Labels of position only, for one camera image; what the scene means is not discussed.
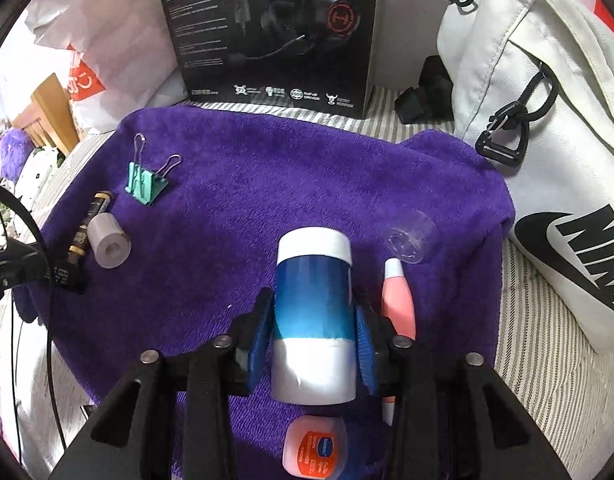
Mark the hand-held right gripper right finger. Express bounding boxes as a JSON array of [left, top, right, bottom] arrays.
[[352, 300, 570, 480]]

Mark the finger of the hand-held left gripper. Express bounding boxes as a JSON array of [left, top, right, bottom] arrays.
[[14, 285, 45, 323], [0, 240, 52, 291]]

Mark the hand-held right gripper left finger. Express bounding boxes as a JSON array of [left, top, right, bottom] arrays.
[[49, 287, 278, 480]]

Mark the pink tube white cap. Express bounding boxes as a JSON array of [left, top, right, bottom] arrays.
[[380, 257, 418, 426]]

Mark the blue white bottle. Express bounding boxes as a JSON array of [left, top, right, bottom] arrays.
[[271, 227, 358, 405]]

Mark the black gold battery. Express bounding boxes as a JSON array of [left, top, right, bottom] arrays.
[[57, 190, 112, 293]]

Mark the white tape roll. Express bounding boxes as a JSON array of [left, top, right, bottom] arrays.
[[88, 212, 132, 269]]

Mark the blue jar orange label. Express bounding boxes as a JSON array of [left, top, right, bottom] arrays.
[[282, 415, 349, 480]]

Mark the white patterned cloth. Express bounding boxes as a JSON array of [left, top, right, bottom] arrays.
[[14, 145, 65, 211]]

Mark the purple fluffy toy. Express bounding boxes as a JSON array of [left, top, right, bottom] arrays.
[[0, 129, 32, 181]]

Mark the clear suction cup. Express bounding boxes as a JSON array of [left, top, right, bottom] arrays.
[[384, 208, 438, 266]]

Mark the purple towel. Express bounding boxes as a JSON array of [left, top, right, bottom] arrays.
[[14, 105, 517, 480]]

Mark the green binder clip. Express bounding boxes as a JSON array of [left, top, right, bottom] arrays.
[[124, 132, 183, 207]]

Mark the wooden furniture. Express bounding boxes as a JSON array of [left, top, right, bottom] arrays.
[[12, 72, 80, 158]]

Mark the white plastic bag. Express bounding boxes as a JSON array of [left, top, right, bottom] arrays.
[[24, 0, 183, 136]]

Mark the black headset box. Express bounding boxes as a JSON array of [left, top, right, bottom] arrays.
[[154, 0, 380, 120]]

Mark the white sling bag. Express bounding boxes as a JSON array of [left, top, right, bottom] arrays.
[[394, 0, 614, 363]]

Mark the red cardboard box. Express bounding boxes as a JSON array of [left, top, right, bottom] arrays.
[[594, 0, 614, 41]]

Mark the black cable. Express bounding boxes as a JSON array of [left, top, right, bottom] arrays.
[[0, 180, 70, 456]]

